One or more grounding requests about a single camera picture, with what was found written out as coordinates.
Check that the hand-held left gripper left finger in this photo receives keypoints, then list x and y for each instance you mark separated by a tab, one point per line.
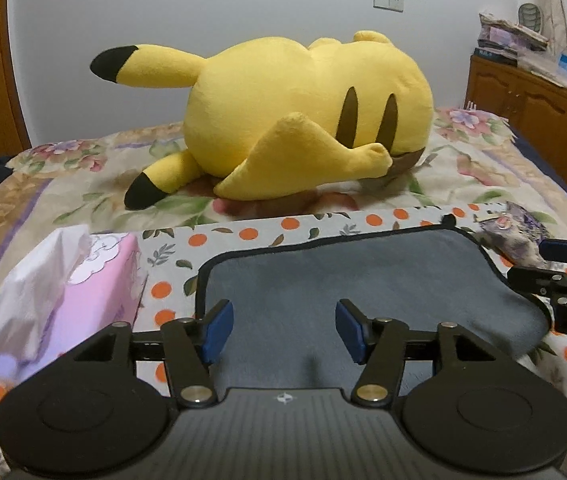
218	329

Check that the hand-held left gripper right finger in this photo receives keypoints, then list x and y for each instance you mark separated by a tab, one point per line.
350	330

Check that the grey towel with black trim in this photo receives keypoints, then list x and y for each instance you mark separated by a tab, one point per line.
313	280

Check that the purple snack packet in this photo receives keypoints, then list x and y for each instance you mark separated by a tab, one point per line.
513	232

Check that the pink tissue box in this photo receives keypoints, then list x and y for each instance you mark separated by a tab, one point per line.
91	290

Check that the wooden cabinet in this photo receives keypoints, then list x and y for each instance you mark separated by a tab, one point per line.
543	110

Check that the white tissue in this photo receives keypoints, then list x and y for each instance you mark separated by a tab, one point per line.
28	290

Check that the floral bed sheet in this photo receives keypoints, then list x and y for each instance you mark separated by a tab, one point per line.
88	180

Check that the pile of papers and bags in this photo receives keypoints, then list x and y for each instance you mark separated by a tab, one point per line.
513	35

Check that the yellow plush toy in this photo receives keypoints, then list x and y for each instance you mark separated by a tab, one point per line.
283	110

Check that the white wall socket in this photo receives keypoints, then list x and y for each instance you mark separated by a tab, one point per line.
388	1

